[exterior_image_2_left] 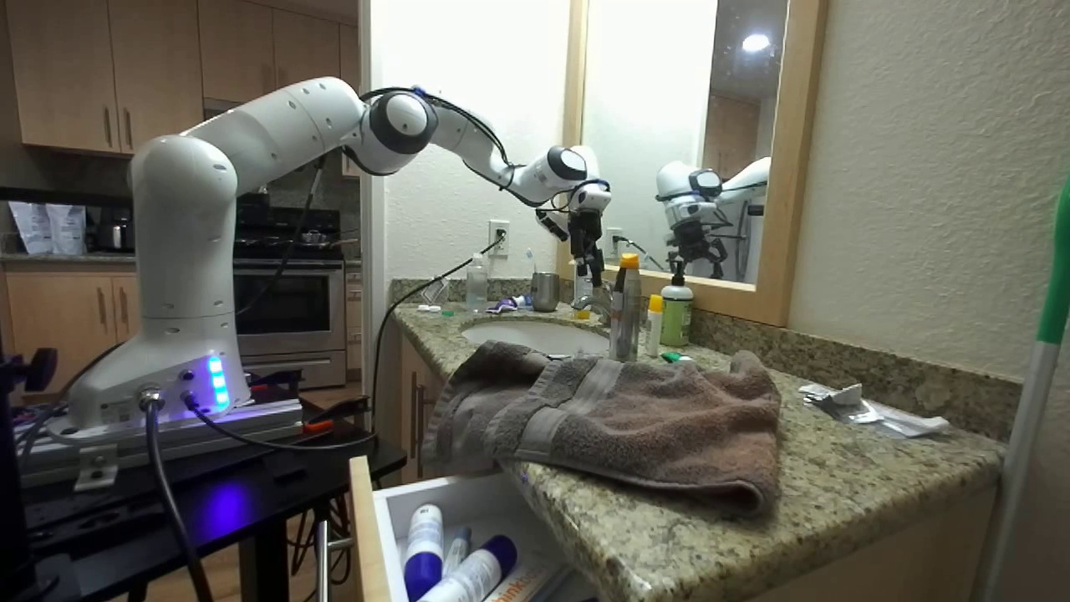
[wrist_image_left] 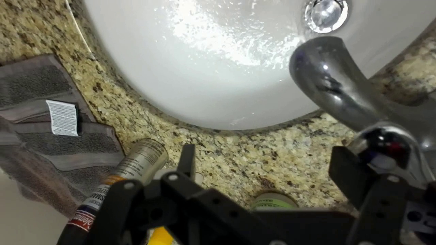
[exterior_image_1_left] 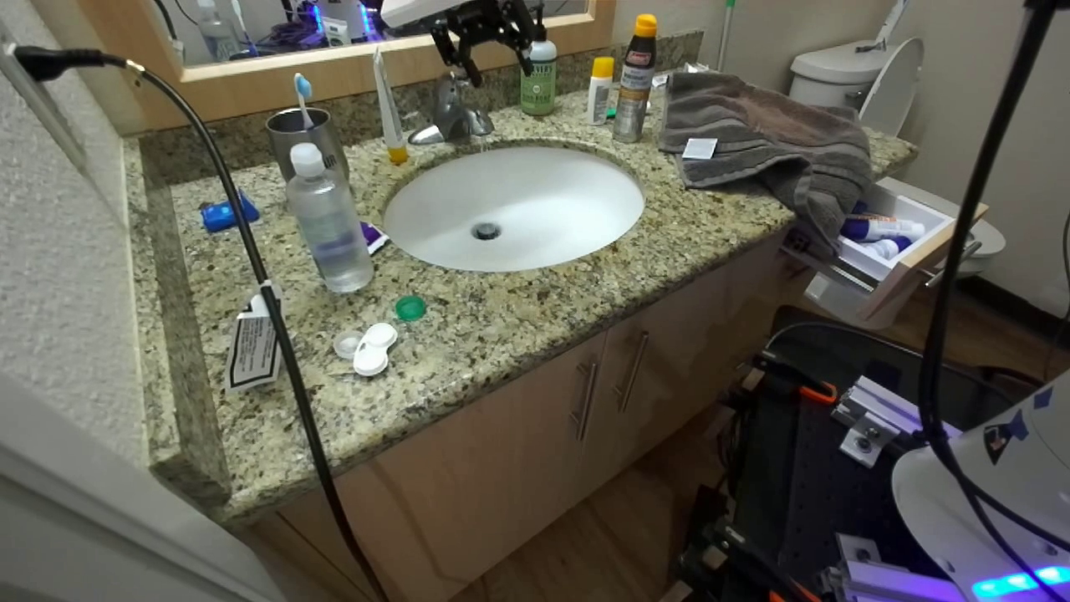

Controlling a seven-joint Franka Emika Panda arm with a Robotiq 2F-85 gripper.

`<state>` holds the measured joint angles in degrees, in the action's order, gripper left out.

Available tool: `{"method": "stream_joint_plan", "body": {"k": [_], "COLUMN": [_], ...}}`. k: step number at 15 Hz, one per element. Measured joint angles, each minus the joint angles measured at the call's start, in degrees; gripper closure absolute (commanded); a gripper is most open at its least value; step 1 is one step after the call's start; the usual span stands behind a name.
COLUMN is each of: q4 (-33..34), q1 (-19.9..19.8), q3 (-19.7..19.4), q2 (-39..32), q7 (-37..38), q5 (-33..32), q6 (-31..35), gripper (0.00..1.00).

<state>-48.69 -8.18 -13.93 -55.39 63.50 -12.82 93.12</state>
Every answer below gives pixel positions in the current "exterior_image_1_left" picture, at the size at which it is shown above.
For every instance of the clear bottle with white cap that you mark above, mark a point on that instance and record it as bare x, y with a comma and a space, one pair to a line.
330, 229

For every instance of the spray can with orange cap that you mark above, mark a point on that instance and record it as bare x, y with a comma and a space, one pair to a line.
637, 85

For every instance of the white round cap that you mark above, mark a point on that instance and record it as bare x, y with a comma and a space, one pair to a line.
373, 348

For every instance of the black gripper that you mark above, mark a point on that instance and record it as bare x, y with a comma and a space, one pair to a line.
488, 13

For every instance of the white door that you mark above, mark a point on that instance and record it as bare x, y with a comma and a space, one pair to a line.
100, 522

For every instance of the gray towel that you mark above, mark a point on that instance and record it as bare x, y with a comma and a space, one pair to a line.
769, 137

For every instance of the open wooden drawer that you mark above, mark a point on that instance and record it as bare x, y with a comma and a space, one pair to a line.
892, 270

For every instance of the black robot cart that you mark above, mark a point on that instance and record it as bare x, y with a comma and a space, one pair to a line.
796, 480

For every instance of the green soap pump bottle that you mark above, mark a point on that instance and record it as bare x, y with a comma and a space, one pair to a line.
539, 85

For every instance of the chrome faucet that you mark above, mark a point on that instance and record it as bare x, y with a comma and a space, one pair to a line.
451, 119

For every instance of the small bottle with yellow cap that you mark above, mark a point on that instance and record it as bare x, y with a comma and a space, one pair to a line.
600, 90

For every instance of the blue purple tube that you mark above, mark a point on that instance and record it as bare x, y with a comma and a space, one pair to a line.
859, 230

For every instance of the wood framed mirror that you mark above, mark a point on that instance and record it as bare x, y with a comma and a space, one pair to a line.
336, 68

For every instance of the white oval sink basin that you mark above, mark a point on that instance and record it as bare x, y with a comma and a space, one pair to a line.
546, 200

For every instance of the wooden vanity cabinet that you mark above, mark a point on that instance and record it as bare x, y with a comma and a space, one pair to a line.
501, 470

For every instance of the small blue plastic object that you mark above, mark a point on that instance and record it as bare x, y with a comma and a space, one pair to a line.
222, 216

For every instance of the purple packet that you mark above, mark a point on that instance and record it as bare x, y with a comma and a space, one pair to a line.
377, 237

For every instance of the green round cap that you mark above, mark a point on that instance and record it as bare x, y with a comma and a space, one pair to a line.
413, 307

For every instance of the clear round cap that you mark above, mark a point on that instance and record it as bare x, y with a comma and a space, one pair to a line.
346, 342

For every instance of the white toilet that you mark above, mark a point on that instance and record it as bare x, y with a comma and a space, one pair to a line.
837, 75

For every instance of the blue white toothbrush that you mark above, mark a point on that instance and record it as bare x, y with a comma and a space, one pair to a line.
301, 93

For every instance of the aluminium extrusion bracket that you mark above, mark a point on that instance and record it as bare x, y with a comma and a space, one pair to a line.
892, 579
887, 421

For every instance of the white round container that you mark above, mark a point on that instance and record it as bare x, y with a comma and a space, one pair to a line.
892, 249

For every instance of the green white plastic stick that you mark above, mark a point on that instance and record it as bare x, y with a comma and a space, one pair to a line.
727, 27

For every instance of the metal toothbrush cup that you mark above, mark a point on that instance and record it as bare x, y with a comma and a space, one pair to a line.
322, 136

